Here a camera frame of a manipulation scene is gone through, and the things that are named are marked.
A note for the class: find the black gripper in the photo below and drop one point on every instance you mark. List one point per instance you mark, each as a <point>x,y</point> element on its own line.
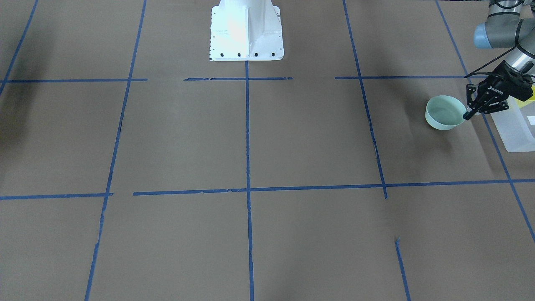
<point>494,88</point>

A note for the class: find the mint green bowl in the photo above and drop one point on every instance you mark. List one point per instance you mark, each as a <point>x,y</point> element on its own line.
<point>444,112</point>

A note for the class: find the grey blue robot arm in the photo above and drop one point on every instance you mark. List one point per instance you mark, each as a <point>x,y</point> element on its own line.
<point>505,29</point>

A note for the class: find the translucent plastic storage box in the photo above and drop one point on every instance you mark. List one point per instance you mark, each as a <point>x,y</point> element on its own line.
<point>516,125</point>

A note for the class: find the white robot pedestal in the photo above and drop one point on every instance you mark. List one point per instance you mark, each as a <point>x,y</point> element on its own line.
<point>246,30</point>

